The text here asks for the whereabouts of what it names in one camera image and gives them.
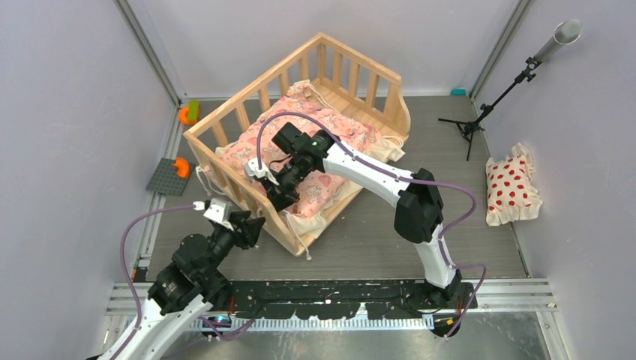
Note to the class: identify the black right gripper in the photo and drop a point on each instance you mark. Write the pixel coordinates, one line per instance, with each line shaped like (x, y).
(280, 200)

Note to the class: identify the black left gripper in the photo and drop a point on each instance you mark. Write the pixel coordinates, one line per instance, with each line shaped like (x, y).
(250, 228)

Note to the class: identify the pink unicorn print cushion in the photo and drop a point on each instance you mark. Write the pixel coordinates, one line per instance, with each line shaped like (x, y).
(275, 166)

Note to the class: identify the wooden slatted pet bed frame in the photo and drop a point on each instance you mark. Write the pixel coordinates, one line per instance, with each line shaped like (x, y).
(361, 87)

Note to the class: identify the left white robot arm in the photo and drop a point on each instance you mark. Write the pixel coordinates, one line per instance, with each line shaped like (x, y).
(188, 287)

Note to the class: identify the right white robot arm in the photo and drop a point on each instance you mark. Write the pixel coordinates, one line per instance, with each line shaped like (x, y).
(414, 196)

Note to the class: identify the orange arch toy block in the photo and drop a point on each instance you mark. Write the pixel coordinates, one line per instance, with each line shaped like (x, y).
(182, 168)

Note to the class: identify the grey building block plate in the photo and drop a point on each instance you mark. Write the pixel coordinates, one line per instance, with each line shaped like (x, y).
(165, 181)

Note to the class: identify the orange and green toy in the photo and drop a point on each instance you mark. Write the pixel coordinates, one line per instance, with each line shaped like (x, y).
(190, 114)

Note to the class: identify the small teal block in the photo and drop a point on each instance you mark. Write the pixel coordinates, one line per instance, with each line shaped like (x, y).
(458, 92)

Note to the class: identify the white strawberry print pillow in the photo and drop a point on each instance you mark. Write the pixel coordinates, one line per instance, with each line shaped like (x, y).
(511, 195)

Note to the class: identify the microphone on black stand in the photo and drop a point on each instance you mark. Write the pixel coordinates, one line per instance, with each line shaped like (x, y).
(564, 34)

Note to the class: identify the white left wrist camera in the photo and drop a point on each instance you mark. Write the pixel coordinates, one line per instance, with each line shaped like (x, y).
(217, 213)

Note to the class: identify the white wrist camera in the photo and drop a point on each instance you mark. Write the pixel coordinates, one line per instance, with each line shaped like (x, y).
(258, 172)
(217, 213)

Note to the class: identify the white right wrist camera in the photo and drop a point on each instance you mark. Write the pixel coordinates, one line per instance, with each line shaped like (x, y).
(258, 172)

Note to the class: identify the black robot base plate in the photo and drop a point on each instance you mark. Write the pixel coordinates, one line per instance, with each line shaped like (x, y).
(337, 299)

